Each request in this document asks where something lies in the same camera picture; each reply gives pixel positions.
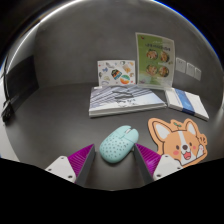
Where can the black clamp block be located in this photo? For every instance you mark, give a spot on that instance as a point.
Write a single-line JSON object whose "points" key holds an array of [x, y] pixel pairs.
{"points": [[7, 111]]}

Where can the large grey-white illustrated book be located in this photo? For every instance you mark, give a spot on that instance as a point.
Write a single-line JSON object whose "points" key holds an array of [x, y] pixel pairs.
{"points": [[123, 100]]}

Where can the white book with blue band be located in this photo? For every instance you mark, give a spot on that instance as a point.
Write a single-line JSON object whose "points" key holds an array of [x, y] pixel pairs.
{"points": [[186, 101]]}

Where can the green standing menu sign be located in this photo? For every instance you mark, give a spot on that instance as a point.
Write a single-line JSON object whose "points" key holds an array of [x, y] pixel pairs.
{"points": [[155, 60]]}

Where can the mint green perforated computer mouse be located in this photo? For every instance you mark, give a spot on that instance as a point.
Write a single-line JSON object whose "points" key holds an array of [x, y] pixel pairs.
{"points": [[117, 146]]}

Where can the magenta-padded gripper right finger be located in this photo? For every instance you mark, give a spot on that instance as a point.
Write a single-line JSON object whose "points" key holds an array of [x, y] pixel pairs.
{"points": [[149, 159]]}

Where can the white wall socket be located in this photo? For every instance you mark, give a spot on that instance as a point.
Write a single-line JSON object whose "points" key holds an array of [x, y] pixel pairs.
{"points": [[190, 69], [180, 65], [198, 73]]}

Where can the corgi-shaped orange mouse pad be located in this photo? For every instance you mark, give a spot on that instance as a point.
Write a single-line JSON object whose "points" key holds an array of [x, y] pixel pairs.
{"points": [[180, 143]]}

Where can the black flat panel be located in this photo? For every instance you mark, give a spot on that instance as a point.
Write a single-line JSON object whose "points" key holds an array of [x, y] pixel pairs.
{"points": [[23, 80]]}

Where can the white sticker sheet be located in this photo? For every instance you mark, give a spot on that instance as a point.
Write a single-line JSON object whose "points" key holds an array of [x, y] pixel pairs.
{"points": [[116, 72]]}

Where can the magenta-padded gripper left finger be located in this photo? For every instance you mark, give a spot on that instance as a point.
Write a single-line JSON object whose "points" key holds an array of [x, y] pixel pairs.
{"points": [[81, 160]]}

